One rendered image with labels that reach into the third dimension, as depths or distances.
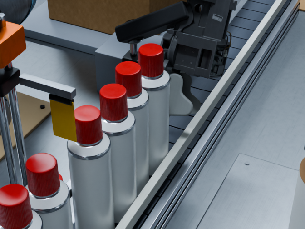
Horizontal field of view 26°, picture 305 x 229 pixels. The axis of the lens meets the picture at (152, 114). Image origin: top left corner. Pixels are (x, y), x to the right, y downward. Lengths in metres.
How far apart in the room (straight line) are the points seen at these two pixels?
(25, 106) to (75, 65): 0.16
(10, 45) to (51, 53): 0.66
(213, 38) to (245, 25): 0.41
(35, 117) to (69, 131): 0.43
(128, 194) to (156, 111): 0.12
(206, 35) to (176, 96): 0.10
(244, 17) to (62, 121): 0.70
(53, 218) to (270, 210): 0.34
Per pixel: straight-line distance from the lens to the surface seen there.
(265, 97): 1.22
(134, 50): 1.06
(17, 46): 0.71
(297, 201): 0.73
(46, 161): 0.69
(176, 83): 0.94
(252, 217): 0.92
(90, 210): 0.82
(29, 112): 1.18
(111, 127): 0.79
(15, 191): 0.67
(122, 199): 0.87
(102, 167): 0.78
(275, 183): 0.98
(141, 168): 0.90
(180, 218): 0.98
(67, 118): 0.73
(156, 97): 0.88
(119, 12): 1.32
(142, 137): 0.87
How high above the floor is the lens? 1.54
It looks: 37 degrees down
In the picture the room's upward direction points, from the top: straight up
